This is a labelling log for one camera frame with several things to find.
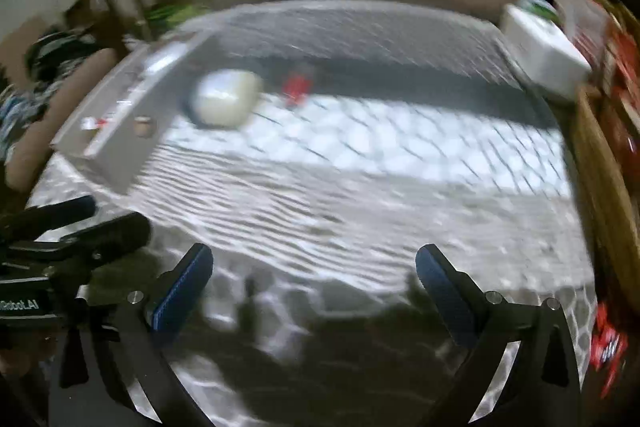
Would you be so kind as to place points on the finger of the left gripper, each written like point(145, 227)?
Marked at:
point(32, 222)
point(102, 244)

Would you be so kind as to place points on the white plastic container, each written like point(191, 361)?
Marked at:
point(543, 52)

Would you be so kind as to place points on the grey cardboard tray box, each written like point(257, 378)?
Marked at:
point(116, 127)

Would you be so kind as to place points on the wicker basket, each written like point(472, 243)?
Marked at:
point(610, 205)

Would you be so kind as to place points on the patterned grey blanket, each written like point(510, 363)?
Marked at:
point(417, 131)

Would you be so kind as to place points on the brown armchair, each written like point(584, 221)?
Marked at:
point(32, 150)

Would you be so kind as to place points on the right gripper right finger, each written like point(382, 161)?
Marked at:
point(461, 304)

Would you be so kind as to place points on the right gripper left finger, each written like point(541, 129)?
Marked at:
point(175, 293)

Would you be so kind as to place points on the blue-capped cream bottle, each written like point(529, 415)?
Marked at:
point(224, 98)

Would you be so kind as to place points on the red lighter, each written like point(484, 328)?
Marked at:
point(297, 84)

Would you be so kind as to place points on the red snack packets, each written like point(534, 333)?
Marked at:
point(607, 351)

